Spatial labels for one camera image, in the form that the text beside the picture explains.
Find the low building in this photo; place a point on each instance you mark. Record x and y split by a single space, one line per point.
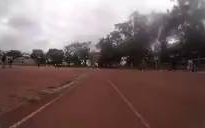
93 58

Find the red running track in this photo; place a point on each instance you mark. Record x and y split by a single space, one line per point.
90 100

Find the white painted lane lines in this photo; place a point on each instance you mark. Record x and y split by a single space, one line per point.
123 98

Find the row of trees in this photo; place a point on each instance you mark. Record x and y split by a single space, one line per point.
136 43

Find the pale concrete kerb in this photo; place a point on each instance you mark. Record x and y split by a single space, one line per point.
61 86

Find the group of people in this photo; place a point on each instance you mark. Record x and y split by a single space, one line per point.
0 61

